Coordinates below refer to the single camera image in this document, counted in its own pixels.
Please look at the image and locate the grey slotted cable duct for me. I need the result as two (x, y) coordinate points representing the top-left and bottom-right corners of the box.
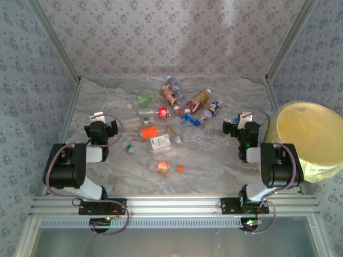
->
(39, 217), (243, 229)

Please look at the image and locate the clear bottle with blue cap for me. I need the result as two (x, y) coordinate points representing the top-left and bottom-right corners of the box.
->
(193, 119), (214, 134)

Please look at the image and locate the small crushed orange label bottle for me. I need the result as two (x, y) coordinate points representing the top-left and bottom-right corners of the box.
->
(156, 160), (169, 175)

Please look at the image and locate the white bin with yellow bag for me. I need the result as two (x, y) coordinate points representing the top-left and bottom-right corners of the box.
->
(264, 100), (343, 184)

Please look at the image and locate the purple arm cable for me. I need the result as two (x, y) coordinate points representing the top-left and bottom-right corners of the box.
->
(241, 110), (298, 236)
(44, 114), (130, 236)

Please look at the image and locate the black controller board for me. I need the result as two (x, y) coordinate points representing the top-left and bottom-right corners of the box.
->
(90, 217), (112, 233)
(240, 217), (262, 233)

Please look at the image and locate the blue label water bottle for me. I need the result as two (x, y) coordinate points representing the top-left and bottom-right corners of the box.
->
(180, 108), (196, 142)

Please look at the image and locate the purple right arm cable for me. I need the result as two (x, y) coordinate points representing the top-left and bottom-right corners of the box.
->
(241, 110), (298, 236)

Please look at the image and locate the clear bottle small green label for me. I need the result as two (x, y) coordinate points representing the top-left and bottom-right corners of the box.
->
(123, 116), (156, 132)

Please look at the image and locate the black left controller board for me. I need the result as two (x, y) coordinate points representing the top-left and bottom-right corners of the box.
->
(90, 217), (112, 233)

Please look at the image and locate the brown label plastic bottle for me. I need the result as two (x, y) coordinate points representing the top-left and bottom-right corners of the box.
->
(160, 84), (181, 111)

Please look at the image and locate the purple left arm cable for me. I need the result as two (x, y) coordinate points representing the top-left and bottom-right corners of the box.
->
(44, 114), (130, 236)

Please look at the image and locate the clear bottle green cap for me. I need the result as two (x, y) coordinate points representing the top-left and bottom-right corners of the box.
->
(122, 141), (150, 165)

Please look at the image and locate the orange label plastic bottle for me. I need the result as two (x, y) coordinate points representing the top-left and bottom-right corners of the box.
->
(141, 125), (173, 141)

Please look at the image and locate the red label Coke bottle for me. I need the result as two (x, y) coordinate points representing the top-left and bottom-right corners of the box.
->
(136, 106), (172, 119)

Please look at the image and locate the white green label bottle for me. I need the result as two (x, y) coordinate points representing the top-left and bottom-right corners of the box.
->
(148, 133), (182, 155)

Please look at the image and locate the green plastic bottle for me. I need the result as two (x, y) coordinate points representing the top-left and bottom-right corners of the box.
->
(136, 92), (154, 107)

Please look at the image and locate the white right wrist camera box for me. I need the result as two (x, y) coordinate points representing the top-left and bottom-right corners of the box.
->
(237, 111), (253, 127)

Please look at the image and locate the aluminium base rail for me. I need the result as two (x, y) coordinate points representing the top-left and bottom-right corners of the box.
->
(28, 194), (322, 216)

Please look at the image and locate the aluminium frame post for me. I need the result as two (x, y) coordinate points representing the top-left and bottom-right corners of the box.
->
(25, 0), (83, 84)
(264, 0), (319, 84)

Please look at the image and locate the black right controller board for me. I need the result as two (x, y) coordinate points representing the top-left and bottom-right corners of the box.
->
(240, 217), (262, 233)

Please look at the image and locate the clear crushed water bottle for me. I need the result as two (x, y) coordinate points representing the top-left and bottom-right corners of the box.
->
(166, 75), (188, 101)

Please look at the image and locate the blue Pepsi plastic bottle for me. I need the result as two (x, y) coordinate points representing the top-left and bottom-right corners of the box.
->
(199, 100), (223, 120)

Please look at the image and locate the brown tea bottle white cap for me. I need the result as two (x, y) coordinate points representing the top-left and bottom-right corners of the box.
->
(184, 89), (212, 115)

